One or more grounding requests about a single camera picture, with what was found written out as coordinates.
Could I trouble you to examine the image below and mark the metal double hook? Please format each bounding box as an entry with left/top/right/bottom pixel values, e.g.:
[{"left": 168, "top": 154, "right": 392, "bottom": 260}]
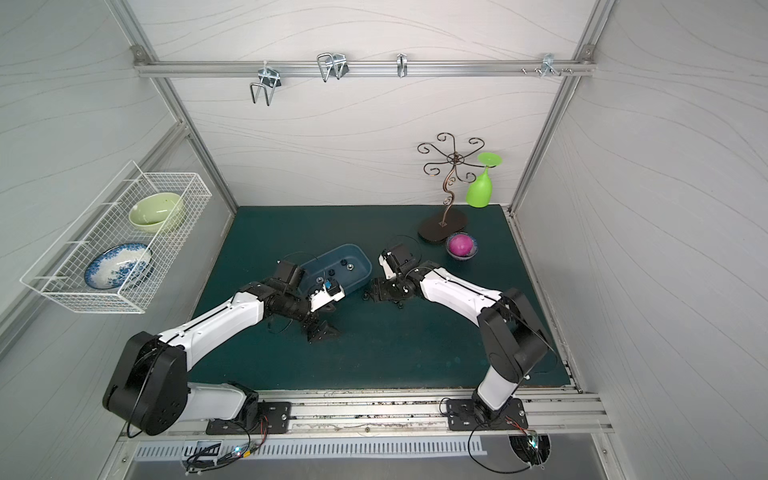
[{"left": 249, "top": 64, "right": 282, "bottom": 106}]

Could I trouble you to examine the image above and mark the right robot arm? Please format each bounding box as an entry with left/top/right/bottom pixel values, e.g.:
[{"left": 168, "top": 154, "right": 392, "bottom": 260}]
[{"left": 365, "top": 243, "right": 552, "bottom": 423}]

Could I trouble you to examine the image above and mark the purple ball in bowl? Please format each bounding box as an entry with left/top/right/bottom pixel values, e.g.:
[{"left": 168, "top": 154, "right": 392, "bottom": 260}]
[{"left": 445, "top": 232, "right": 478, "bottom": 261}]

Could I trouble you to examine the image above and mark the small metal hook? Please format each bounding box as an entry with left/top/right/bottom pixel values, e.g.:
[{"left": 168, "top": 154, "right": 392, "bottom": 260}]
[{"left": 396, "top": 53, "right": 408, "bottom": 78}]

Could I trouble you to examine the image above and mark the metal hook right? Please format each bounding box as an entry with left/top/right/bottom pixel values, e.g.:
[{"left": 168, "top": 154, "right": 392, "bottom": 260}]
[{"left": 520, "top": 54, "right": 574, "bottom": 78}]

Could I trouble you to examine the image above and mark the dark metal jewelry stand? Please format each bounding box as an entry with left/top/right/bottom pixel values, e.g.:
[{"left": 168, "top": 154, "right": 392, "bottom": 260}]
[{"left": 416, "top": 132, "right": 485, "bottom": 244}]

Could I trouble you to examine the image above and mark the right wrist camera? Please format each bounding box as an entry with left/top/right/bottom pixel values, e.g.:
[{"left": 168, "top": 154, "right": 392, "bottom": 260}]
[{"left": 378, "top": 252, "right": 397, "bottom": 280}]

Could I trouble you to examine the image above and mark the aluminium rail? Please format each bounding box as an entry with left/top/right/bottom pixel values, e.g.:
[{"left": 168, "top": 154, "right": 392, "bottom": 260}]
[
  {"left": 119, "top": 389, "right": 613, "bottom": 442},
  {"left": 134, "top": 58, "right": 597, "bottom": 80}
]

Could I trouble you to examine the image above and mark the green ceramic bowl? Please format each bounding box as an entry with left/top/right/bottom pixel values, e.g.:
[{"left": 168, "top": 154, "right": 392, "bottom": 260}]
[{"left": 128, "top": 192, "right": 186, "bottom": 235}]

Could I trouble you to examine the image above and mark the blue white patterned bowl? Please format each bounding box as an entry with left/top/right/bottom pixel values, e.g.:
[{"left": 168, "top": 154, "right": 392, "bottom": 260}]
[{"left": 84, "top": 243, "right": 154, "bottom": 290}]

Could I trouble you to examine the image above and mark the aluminium top rail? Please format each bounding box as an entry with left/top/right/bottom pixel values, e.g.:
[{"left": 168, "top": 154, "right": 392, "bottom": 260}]
[{"left": 134, "top": 58, "right": 597, "bottom": 80}]

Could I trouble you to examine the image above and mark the white wire basket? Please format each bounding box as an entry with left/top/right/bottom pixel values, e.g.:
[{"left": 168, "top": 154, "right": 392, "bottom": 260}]
[{"left": 20, "top": 162, "right": 212, "bottom": 314}]

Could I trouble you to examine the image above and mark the green table mat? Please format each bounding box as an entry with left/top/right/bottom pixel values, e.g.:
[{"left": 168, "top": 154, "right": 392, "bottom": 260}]
[{"left": 190, "top": 205, "right": 535, "bottom": 391}]

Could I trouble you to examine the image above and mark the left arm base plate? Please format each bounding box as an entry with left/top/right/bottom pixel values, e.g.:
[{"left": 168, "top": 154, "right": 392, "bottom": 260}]
[{"left": 205, "top": 401, "right": 292, "bottom": 436}]

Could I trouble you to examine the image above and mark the metal hook centre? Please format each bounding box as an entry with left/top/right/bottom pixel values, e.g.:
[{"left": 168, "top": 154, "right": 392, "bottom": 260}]
[{"left": 316, "top": 52, "right": 349, "bottom": 83}]

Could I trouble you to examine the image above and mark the aluminium front rail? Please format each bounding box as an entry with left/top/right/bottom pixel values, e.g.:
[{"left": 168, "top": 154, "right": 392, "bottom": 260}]
[{"left": 119, "top": 389, "right": 613, "bottom": 442}]

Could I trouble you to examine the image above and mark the green plastic goblet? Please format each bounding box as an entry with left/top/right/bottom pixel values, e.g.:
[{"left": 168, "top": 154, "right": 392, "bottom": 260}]
[{"left": 466, "top": 152, "right": 502, "bottom": 208}]

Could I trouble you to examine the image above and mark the blue plastic storage box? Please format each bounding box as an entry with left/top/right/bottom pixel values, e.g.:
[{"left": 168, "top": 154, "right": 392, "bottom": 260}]
[{"left": 298, "top": 243, "right": 372, "bottom": 295}]

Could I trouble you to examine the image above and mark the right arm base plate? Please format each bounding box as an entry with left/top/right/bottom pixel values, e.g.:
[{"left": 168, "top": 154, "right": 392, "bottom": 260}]
[{"left": 439, "top": 397, "right": 529, "bottom": 432}]

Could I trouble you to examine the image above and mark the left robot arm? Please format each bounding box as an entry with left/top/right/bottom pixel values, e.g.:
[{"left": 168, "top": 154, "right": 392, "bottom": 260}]
[{"left": 102, "top": 261, "right": 346, "bottom": 436}]

